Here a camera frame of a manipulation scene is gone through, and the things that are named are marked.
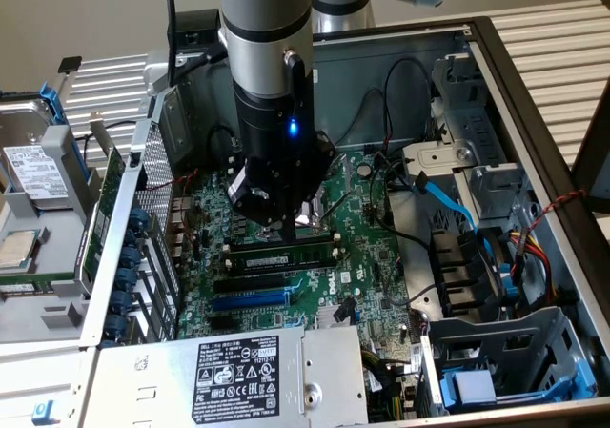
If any grey disk bay cage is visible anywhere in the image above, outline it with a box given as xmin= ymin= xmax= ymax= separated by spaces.
xmin=418 ymin=306 xmax=600 ymax=418

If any green RAM stick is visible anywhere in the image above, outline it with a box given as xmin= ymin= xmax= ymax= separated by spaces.
xmin=226 ymin=242 xmax=336 ymax=273
xmin=0 ymin=272 xmax=64 ymax=296

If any black wire plug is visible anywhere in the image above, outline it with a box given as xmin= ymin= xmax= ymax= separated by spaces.
xmin=333 ymin=296 xmax=359 ymax=324

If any silver chipset heatsink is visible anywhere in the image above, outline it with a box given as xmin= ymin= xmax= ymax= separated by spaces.
xmin=314 ymin=302 xmax=359 ymax=329

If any blue empty disk caddy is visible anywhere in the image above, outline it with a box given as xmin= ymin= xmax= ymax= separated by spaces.
xmin=438 ymin=359 xmax=597 ymax=413

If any blue card retention clip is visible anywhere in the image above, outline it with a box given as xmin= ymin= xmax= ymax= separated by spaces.
xmin=102 ymin=313 xmax=129 ymax=339
xmin=117 ymin=245 xmax=143 ymax=270
xmin=111 ymin=289 xmax=137 ymax=314
xmin=129 ymin=207 xmax=153 ymax=233
xmin=115 ymin=267 xmax=139 ymax=291

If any green graphics card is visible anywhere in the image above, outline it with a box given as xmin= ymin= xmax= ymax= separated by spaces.
xmin=79 ymin=111 xmax=129 ymax=284

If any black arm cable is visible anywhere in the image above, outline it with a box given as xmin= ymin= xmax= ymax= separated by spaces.
xmin=160 ymin=0 xmax=181 ymax=89

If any blue SATA wire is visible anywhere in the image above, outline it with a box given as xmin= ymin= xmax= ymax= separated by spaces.
xmin=413 ymin=170 xmax=514 ymax=300

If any hard drive in blue caddy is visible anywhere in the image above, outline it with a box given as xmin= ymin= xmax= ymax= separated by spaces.
xmin=0 ymin=80 xmax=92 ymax=184

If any silver power supply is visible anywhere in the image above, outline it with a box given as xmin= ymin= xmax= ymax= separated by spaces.
xmin=80 ymin=325 xmax=371 ymax=428

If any short black expansion slot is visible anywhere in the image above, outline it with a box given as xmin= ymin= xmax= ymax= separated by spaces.
xmin=208 ymin=314 xmax=240 ymax=332

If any yellow black wire bundle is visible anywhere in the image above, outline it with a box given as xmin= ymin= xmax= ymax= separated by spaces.
xmin=360 ymin=346 xmax=416 ymax=422

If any blue expansion slot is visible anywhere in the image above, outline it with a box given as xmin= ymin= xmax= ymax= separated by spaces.
xmin=211 ymin=289 xmax=292 ymax=313

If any long black expansion slot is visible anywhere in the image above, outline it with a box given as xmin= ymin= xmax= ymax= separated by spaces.
xmin=213 ymin=274 xmax=287 ymax=295

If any thin black table wire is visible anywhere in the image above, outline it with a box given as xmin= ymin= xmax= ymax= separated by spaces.
xmin=74 ymin=119 xmax=139 ymax=160

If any blue case latch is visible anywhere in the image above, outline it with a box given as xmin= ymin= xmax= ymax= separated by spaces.
xmin=30 ymin=397 xmax=55 ymax=427

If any grey parts rack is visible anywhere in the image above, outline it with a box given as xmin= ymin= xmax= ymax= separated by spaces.
xmin=0 ymin=122 xmax=104 ymax=346

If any metal locking lever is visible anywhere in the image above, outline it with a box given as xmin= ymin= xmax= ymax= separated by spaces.
xmin=321 ymin=192 xmax=356 ymax=224

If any silver CPU chip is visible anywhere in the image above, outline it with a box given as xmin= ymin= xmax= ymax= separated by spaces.
xmin=0 ymin=230 xmax=42 ymax=271

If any open PC case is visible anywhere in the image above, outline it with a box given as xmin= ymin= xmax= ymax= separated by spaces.
xmin=78 ymin=15 xmax=610 ymax=428

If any black box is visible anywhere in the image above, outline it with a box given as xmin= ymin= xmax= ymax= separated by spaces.
xmin=166 ymin=8 xmax=225 ymax=67

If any green Dell motherboard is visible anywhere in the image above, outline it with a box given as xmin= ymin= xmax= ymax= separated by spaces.
xmin=173 ymin=147 xmax=423 ymax=357

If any black looped wire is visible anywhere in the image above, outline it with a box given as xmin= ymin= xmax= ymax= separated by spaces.
xmin=382 ymin=57 xmax=434 ymax=155

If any black fan shroud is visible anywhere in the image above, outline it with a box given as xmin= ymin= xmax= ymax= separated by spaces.
xmin=430 ymin=227 xmax=504 ymax=324

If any metal rear port block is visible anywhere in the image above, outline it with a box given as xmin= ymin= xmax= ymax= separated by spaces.
xmin=166 ymin=194 xmax=194 ymax=260

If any silver hard disk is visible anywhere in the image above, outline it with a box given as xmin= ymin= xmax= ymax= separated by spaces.
xmin=0 ymin=99 xmax=71 ymax=203

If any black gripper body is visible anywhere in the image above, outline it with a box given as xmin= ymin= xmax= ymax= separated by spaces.
xmin=227 ymin=83 xmax=336 ymax=232

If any dark brown panel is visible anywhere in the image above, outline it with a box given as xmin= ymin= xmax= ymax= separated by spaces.
xmin=570 ymin=77 xmax=610 ymax=214

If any long red black twisted wire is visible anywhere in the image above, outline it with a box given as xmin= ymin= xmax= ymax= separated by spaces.
xmin=528 ymin=188 xmax=590 ymax=236

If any CPU socket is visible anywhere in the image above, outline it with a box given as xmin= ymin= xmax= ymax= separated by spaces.
xmin=254 ymin=194 xmax=333 ymax=239

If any metal disk bay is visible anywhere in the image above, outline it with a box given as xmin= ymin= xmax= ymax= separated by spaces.
xmin=402 ymin=51 xmax=533 ymax=224

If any yellow red power wire bundle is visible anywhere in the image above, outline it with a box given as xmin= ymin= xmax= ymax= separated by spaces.
xmin=504 ymin=227 xmax=561 ymax=308

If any short red black twisted wire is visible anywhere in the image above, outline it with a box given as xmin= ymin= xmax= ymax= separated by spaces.
xmin=144 ymin=169 xmax=200 ymax=194

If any thick black wire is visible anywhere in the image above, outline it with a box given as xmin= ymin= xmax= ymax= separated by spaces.
xmin=370 ymin=158 xmax=433 ymax=254

